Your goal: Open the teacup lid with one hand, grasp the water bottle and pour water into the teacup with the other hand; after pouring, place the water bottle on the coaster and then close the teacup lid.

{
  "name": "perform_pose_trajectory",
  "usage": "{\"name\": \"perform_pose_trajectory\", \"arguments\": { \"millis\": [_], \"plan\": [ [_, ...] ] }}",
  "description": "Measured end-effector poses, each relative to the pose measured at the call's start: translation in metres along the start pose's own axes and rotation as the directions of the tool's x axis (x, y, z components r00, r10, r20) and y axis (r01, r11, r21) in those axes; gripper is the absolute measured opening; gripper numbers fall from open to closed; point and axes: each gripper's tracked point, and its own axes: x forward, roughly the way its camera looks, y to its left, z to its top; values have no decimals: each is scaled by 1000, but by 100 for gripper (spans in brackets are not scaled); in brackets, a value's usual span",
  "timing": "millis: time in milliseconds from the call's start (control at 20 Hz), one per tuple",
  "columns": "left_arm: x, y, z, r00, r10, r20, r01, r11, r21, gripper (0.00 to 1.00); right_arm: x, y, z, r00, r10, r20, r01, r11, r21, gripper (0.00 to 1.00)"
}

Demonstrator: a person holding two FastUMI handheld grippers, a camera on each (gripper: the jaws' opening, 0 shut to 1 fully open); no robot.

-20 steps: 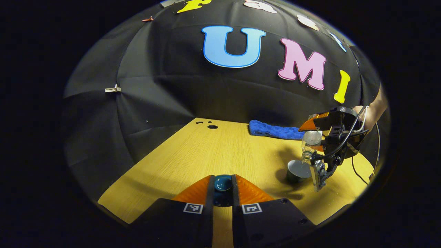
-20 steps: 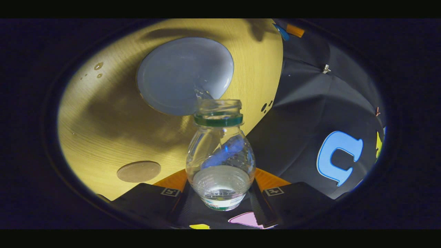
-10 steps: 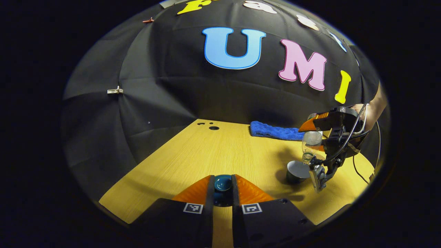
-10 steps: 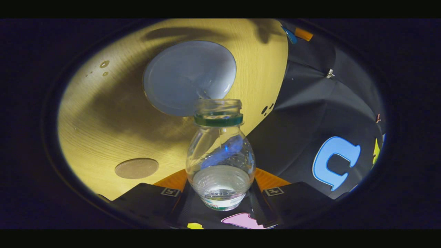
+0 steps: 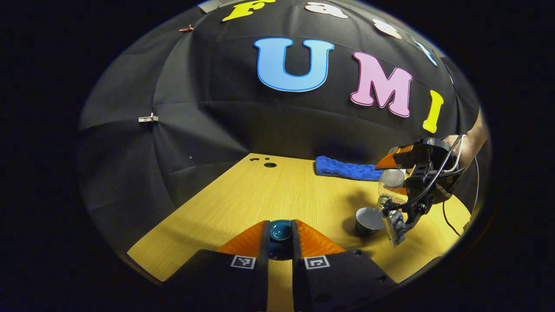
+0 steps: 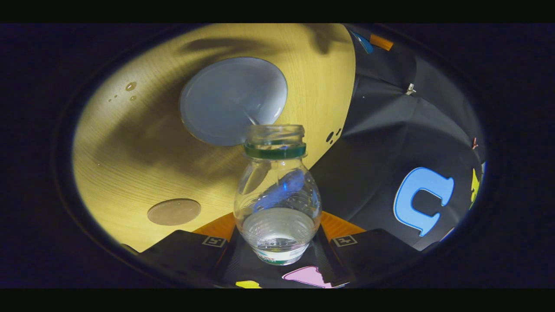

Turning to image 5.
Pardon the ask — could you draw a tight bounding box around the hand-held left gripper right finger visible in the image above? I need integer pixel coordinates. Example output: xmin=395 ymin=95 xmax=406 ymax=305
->
xmin=291 ymin=219 xmax=397 ymax=312

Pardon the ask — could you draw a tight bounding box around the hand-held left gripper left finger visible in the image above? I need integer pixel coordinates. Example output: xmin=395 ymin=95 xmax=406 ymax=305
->
xmin=167 ymin=220 xmax=271 ymax=312

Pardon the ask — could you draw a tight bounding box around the clear plastic water bottle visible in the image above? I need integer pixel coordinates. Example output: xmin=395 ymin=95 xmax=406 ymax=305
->
xmin=377 ymin=168 xmax=408 ymax=208

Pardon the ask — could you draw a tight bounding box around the dark blue teacup lid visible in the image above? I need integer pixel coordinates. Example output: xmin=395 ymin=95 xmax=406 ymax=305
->
xmin=268 ymin=219 xmax=295 ymax=260

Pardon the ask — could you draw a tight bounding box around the dark blue teacup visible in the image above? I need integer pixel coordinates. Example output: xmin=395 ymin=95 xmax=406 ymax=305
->
xmin=356 ymin=207 xmax=386 ymax=237

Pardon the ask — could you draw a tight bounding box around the blue folded towel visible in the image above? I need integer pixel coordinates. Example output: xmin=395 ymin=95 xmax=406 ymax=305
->
xmin=315 ymin=156 xmax=384 ymax=182

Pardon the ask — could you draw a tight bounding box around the black backdrop cloth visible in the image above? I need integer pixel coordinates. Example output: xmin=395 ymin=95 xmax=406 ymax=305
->
xmin=78 ymin=0 xmax=482 ymax=256

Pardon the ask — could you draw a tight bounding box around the black cable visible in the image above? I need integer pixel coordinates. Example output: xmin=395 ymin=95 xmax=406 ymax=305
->
xmin=441 ymin=156 xmax=481 ymax=238

